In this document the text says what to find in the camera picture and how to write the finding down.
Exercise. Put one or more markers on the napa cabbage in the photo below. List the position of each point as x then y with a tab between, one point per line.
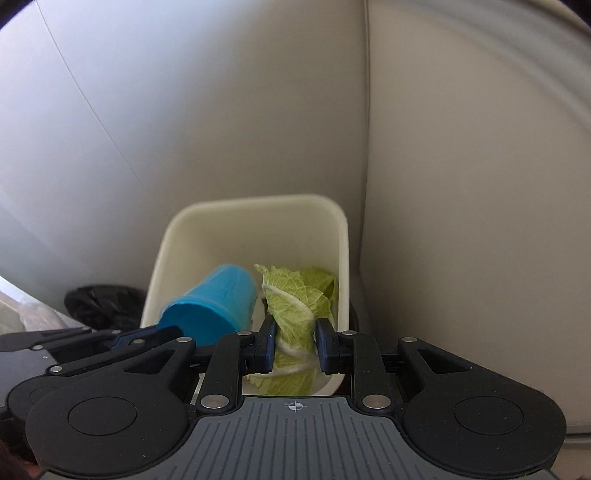
295	295

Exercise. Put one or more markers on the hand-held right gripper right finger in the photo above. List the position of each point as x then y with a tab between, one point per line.
324	346

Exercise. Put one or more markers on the white panelled door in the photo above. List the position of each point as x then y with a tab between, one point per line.
461	184

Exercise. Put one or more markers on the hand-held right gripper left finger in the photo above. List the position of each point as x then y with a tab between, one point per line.
267	346

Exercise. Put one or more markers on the white plastic trash bin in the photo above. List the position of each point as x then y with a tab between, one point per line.
258	230

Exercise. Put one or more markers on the black plastic bag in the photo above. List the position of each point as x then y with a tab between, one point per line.
101	304

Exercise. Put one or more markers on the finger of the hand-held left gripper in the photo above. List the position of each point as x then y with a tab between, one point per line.
27	341
138	339

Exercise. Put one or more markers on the clear plastic bag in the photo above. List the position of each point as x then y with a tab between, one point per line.
27	314

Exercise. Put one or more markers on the blue plastic cup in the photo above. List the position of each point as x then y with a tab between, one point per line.
207	314

